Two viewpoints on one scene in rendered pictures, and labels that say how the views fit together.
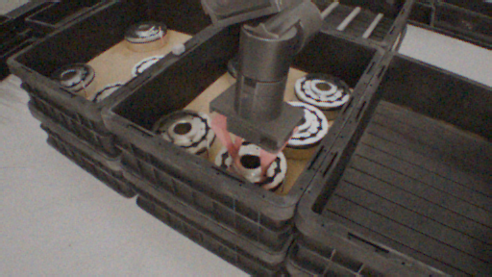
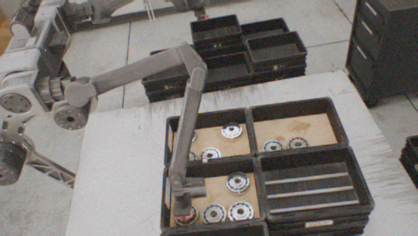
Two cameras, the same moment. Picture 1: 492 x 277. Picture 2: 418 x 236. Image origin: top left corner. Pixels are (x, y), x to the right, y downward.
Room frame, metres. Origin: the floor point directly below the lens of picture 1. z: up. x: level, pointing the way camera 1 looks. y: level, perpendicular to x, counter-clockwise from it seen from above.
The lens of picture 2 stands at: (0.14, -0.74, 2.13)
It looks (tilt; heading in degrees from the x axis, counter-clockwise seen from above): 46 degrees down; 63
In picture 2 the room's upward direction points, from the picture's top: 11 degrees counter-clockwise
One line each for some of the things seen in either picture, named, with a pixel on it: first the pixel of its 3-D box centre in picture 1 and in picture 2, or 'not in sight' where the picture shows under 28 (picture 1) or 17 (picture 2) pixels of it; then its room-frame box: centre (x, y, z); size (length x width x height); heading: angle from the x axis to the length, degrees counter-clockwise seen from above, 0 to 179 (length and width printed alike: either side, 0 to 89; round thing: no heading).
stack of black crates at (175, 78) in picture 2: not in sight; (174, 88); (0.89, 1.26, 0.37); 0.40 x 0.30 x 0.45; 152
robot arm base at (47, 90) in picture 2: not in sight; (52, 89); (0.13, 0.30, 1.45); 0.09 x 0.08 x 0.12; 62
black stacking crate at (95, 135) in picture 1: (132, 57); (209, 143); (0.60, 0.23, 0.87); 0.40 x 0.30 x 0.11; 148
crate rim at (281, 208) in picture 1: (260, 80); (210, 193); (0.44, -0.03, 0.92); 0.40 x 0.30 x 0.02; 148
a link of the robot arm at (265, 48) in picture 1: (268, 45); (181, 192); (0.33, -0.03, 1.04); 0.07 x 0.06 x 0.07; 150
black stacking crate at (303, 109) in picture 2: not in sight; (295, 133); (0.94, 0.01, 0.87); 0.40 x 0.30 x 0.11; 148
